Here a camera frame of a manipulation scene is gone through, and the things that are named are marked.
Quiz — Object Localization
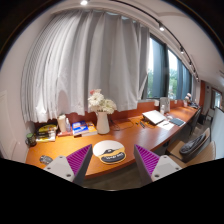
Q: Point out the stack of books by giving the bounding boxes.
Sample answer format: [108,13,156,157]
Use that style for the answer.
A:
[36,124,57,142]

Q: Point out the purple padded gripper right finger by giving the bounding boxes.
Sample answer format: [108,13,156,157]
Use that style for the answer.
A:
[134,145,181,185]

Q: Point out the blue box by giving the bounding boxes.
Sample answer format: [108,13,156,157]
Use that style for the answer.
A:
[72,121,88,136]

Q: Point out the white pleated curtain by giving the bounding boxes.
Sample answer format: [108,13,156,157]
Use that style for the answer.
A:
[21,10,150,122]

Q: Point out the small clear bottle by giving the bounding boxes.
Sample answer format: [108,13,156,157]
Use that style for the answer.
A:
[65,118,71,132]

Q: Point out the white round mouse pad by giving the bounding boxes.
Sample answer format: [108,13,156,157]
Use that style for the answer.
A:
[93,140,126,165]

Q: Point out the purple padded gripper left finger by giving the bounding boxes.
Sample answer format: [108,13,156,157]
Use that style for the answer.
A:
[44,145,92,186]

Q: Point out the dark tablet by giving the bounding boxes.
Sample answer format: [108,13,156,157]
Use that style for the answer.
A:
[170,118,185,127]

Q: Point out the white and pink flowers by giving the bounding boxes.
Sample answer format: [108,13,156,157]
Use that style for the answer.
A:
[88,89,117,114]

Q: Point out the white paper sheet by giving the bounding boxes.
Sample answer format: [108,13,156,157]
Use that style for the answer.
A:
[158,121,174,130]

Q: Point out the black cable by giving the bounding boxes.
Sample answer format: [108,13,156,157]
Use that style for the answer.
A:
[109,117,145,132]

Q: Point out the dark glass jar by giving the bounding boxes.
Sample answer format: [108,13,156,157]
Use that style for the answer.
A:
[25,133,37,147]

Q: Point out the white ceramic vase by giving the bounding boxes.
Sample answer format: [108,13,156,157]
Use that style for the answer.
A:
[97,112,110,134]

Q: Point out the wooden chair with cushion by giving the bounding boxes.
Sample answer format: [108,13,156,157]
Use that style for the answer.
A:
[166,128,216,168]

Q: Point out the silver laptop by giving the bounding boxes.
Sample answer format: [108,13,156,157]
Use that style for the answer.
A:
[143,110,166,125]

